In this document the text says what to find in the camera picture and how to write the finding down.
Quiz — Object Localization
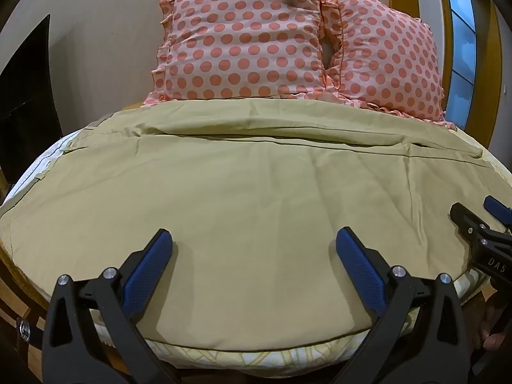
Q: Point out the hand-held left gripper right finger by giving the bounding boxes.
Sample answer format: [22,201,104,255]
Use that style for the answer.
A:
[334,227,481,384]

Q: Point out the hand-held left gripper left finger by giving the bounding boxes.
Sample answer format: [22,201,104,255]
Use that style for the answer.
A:
[42,229,180,384]

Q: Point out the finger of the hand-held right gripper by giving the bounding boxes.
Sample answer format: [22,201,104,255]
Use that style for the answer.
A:
[450,203,491,245]
[484,196,512,225]

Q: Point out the patterned bed sheet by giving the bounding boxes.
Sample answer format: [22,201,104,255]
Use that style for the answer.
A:
[0,128,512,373]

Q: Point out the small polka dot pillow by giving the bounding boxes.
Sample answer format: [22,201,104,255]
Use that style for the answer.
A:
[320,0,457,131]

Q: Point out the dark doorway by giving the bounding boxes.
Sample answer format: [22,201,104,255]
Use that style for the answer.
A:
[0,14,62,193]

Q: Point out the large polka dot pillow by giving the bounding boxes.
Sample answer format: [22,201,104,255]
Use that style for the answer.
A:
[144,0,345,108]

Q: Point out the wooden bed frame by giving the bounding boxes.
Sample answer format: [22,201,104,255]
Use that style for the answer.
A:
[0,244,121,384]

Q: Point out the window with wooden frame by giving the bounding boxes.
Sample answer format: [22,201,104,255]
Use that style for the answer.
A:
[386,0,504,148]

